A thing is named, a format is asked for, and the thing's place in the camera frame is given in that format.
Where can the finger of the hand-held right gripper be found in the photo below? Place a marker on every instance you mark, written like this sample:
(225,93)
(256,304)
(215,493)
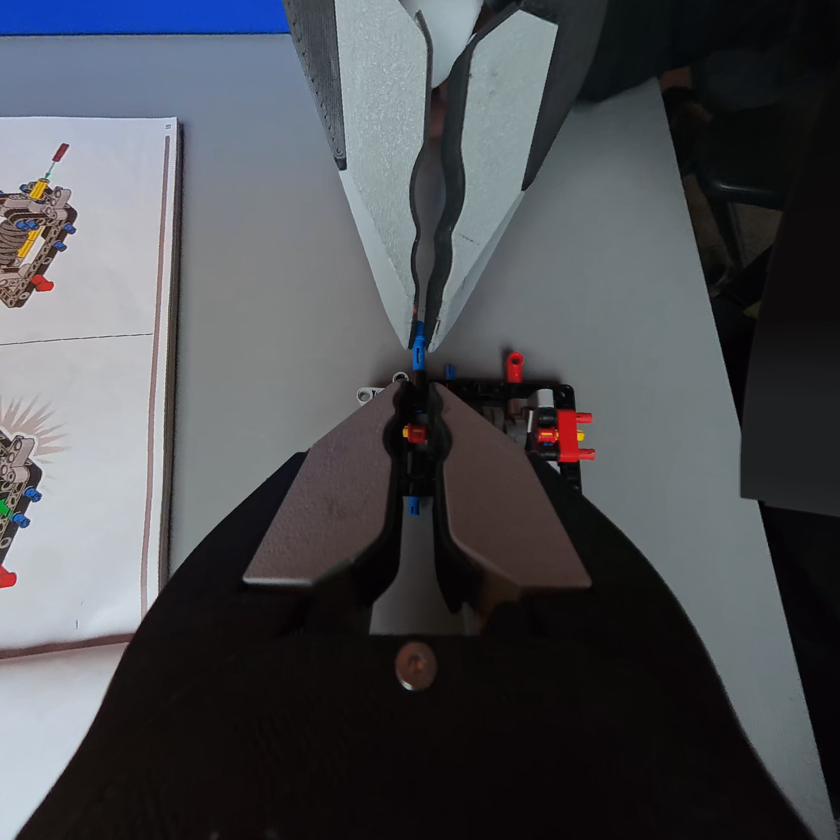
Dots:
(499,131)
(380,131)

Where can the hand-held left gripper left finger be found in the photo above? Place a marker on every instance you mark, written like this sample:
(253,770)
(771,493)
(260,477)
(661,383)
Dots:
(328,499)

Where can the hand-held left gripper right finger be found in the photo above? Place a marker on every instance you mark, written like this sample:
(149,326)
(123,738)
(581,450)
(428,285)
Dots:
(505,512)

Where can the black lego frame assembly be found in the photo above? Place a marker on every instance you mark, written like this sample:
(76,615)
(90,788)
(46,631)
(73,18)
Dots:
(564,436)

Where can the blue lego pin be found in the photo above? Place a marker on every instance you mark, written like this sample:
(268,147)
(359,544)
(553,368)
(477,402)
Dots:
(417,351)

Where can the lego instruction booklet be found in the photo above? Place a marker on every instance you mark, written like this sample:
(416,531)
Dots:
(98,328)

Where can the blue plastic tray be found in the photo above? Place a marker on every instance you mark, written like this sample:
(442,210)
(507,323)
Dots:
(131,16)

